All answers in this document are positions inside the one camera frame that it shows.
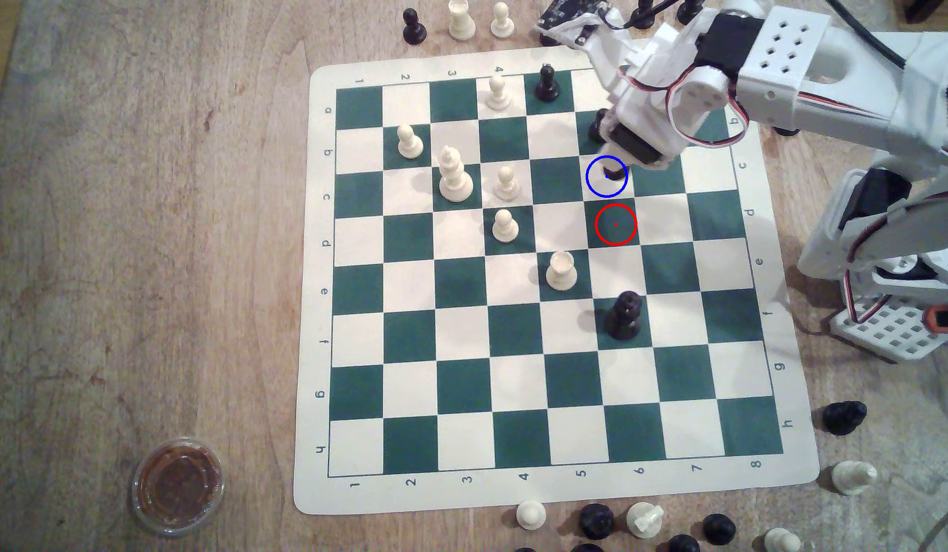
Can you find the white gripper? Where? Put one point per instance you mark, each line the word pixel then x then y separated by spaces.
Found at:
pixel 636 144

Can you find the black pawn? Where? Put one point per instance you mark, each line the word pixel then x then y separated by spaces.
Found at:
pixel 414 28
pixel 596 127
pixel 547 84
pixel 615 173

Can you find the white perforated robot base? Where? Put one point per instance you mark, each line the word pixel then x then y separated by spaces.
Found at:
pixel 899 333

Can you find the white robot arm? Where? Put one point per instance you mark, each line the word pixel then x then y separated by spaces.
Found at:
pixel 849 84

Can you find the white chess piece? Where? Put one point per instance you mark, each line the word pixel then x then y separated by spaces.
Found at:
pixel 461 21
pixel 782 541
pixel 854 477
pixel 645 519

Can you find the green white chess mat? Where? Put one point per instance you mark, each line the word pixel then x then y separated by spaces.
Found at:
pixel 458 345

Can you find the white pawn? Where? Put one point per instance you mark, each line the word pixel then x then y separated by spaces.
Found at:
pixel 502 22
pixel 498 93
pixel 409 142
pixel 505 227
pixel 507 185
pixel 531 514

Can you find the white rook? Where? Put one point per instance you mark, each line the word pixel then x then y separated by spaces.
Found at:
pixel 561 271

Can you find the black knight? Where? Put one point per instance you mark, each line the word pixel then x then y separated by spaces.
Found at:
pixel 843 417

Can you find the orange black clamp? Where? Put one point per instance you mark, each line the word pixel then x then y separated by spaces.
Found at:
pixel 946 319

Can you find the clear cup with brown liquid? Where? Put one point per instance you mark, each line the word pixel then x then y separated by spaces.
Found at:
pixel 178 486

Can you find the black camera board with mount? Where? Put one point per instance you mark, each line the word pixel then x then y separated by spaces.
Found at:
pixel 569 19

